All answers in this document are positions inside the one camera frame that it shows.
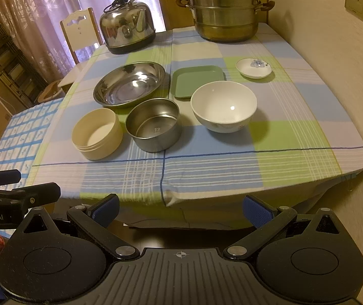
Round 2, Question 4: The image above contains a cream plastic bowl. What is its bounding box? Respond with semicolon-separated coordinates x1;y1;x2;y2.
71;108;123;160

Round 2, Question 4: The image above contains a stainless steel bowl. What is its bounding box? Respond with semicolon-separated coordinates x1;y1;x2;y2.
125;98;182;153

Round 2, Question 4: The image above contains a white ceramic bowl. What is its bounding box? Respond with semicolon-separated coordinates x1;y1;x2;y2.
190;81;258;134

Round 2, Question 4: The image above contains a large steel plate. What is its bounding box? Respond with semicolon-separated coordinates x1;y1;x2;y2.
93;62;166;109

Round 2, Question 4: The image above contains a small white floral dish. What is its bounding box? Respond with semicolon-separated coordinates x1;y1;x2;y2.
236;58;272;79

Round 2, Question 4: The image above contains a green square plate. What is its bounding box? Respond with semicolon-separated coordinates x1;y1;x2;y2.
170;65;225;99

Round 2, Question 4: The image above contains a blue patterned cloth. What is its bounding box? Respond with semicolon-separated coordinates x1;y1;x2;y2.
0;98;63;190

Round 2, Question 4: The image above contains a plaid tablecloth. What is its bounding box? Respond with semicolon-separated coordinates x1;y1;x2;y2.
27;23;363;229

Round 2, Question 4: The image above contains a round stool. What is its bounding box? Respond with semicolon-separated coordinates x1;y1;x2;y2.
37;80;65;104

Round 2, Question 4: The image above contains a dark metal rack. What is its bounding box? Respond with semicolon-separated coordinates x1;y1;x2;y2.
0;25;48;108

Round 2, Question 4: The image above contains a white wooden chair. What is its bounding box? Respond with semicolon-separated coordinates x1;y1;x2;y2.
59;8;104;90

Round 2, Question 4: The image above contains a stainless steel kettle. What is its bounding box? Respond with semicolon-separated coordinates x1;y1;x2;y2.
99;0;156;54

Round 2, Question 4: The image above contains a pink curtain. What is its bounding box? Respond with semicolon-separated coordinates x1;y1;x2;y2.
0;0;166;83

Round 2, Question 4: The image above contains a stacked steel steamer pot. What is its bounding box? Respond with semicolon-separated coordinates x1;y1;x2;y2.
176;0;275;43

